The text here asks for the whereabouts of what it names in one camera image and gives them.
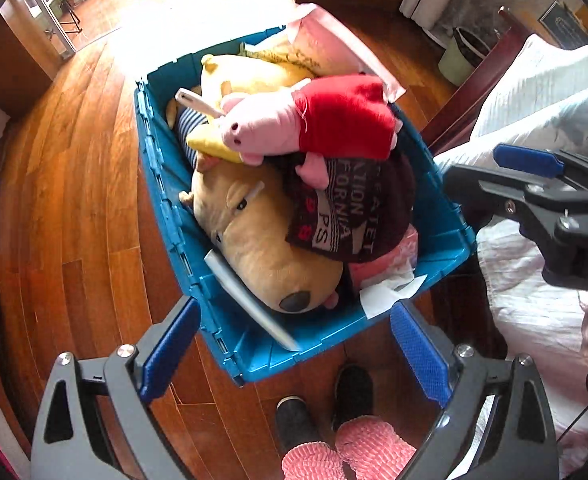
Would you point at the wooden bed frame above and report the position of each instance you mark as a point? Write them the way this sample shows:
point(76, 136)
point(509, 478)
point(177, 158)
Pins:
point(454, 110)

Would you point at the white paper sheet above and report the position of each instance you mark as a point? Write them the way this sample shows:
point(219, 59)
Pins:
point(389, 292)

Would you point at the pink pig plush red dress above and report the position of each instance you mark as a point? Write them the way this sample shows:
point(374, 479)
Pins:
point(344, 120)

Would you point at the yellow plush toy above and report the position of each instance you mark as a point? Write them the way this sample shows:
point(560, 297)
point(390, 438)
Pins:
point(244, 75)

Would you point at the tan plush dog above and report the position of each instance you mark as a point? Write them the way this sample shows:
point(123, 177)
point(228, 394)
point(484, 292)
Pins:
point(264, 240)

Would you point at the white pink quilt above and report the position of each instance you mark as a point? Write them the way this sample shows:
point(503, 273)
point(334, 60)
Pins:
point(529, 320)

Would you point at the black slipper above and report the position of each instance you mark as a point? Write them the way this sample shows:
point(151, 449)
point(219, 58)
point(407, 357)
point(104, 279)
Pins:
point(353, 395)
point(296, 422)

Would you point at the dark maroon knit cloth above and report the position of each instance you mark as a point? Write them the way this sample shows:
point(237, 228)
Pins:
point(374, 200)

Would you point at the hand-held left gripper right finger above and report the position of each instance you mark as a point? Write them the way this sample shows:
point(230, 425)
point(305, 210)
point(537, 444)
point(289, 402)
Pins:
point(421, 355)

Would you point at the pale green waste bin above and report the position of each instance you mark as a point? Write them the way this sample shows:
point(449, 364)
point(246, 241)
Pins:
point(456, 67)

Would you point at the pink plastic packet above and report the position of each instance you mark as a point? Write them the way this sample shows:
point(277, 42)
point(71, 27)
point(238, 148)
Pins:
point(399, 255)

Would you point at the cream printed cloth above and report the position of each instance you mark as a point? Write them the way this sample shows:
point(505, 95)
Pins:
point(284, 52)

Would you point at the metal sliding door frame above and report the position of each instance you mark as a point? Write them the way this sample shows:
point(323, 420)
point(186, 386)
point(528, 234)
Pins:
point(58, 35)

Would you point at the blue plastic crate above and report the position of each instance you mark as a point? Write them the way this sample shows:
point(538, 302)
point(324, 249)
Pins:
point(233, 340)

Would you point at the pink plastic bag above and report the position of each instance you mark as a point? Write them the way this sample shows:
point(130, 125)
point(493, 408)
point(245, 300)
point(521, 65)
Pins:
point(334, 45)

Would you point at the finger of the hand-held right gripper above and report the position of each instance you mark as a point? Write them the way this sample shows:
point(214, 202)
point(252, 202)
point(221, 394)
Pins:
point(524, 157)
point(504, 200)

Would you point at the white plastic stick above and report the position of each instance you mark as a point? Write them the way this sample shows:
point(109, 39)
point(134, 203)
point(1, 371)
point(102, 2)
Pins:
point(193, 100)

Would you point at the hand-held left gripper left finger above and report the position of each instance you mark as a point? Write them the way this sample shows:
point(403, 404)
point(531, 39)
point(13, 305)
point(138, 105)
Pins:
point(171, 355)

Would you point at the navy striped cloth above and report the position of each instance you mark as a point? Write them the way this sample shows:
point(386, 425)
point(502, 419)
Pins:
point(191, 125)

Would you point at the small folding stool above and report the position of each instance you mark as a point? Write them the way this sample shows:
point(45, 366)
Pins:
point(68, 10)

